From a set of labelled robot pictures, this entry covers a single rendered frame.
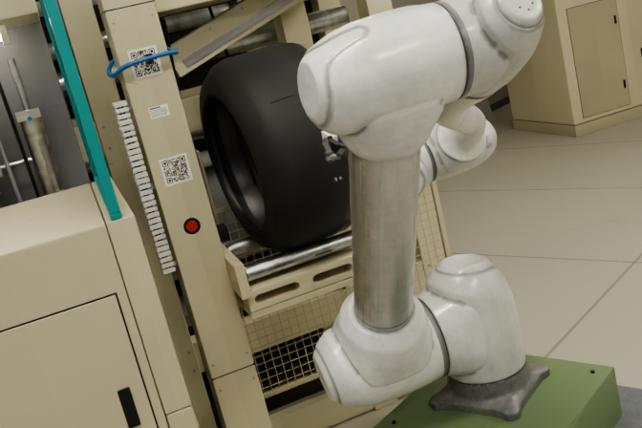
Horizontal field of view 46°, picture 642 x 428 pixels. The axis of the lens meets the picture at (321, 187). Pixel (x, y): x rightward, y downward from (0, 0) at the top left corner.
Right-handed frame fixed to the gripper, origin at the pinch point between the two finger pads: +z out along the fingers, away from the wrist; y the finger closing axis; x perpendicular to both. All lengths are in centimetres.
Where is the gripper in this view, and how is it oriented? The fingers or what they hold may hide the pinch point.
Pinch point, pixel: (330, 139)
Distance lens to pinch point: 182.4
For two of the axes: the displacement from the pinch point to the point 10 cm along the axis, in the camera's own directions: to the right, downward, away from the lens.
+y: -9.1, 2.9, -2.9
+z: -3.6, -2.6, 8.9
